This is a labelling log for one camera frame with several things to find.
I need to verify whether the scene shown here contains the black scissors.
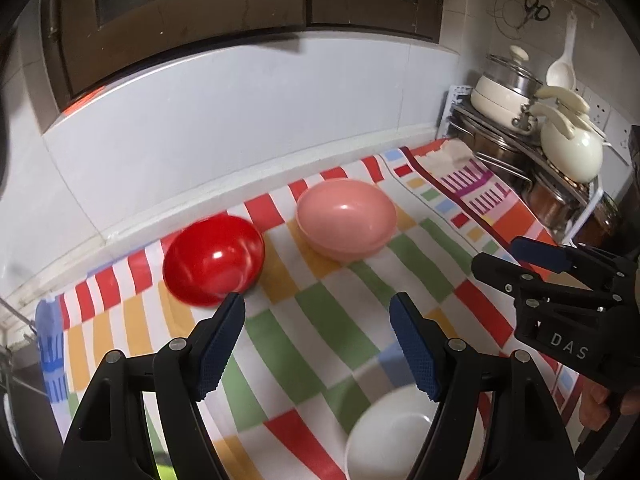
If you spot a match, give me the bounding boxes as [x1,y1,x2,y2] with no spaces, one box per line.
[515,0,551,31]

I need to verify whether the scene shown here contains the multicolour striped cloth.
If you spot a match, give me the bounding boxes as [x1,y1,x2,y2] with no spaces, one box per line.
[35,147,586,480]

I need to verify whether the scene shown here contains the glass jar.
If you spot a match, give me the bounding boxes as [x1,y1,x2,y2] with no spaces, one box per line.
[575,192,623,248]

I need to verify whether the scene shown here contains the copper-bottom pot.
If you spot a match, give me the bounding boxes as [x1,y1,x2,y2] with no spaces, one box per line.
[525,170,591,231]

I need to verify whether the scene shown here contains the steel stockpot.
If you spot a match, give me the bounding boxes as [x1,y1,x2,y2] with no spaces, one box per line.
[452,115,533,186]

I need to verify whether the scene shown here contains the steel pot with lid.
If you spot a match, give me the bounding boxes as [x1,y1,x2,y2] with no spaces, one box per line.
[485,45,543,96]

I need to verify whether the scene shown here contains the white wall socket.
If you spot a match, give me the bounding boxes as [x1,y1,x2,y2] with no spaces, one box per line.
[582,87,613,131]
[607,110,633,166]

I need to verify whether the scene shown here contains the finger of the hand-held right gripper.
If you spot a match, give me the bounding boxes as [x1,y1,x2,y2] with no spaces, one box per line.
[471,252,621,312]
[510,236,638,291]

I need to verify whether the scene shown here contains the red and black bowl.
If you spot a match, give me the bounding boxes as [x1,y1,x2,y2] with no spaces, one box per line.
[162,215,266,307]

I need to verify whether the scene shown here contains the red-bordered patterned cloth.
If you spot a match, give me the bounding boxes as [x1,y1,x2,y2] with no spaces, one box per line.
[382,137,588,291]

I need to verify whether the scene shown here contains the white lattice board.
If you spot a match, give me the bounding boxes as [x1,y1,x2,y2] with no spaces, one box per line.
[437,85,473,138]

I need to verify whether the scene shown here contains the white bowl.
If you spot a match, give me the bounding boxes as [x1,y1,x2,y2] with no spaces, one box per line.
[344,390,488,480]

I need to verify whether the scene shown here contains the dark wooden window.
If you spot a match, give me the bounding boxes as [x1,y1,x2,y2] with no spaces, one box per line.
[40,0,448,116]

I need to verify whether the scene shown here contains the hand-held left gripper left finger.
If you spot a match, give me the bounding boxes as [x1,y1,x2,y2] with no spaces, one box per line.
[60,291,247,480]

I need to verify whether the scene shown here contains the white ladle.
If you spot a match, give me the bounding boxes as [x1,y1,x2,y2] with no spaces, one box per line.
[545,12,578,91]

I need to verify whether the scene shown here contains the cream saucepan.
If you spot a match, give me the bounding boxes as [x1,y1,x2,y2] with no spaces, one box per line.
[471,74,538,136]

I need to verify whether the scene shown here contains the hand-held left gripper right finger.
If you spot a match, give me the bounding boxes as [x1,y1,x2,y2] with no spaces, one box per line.
[389,291,583,480]

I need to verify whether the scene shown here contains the person's right hand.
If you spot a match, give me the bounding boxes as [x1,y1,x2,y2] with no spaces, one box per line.
[579,381,624,434]

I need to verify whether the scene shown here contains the metal pot rack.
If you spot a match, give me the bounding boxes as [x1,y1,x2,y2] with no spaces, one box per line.
[445,102,606,241]

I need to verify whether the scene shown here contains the pink bowl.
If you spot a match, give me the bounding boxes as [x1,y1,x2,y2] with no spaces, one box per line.
[296,178,398,262]

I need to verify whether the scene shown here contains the round wire trivet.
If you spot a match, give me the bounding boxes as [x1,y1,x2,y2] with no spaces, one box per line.
[492,0,538,41]

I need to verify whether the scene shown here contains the cream round pot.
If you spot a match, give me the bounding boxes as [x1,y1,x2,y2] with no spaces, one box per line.
[529,85,608,183]

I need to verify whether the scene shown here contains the white plastic stand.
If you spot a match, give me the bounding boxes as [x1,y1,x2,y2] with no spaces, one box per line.
[562,177,606,243]

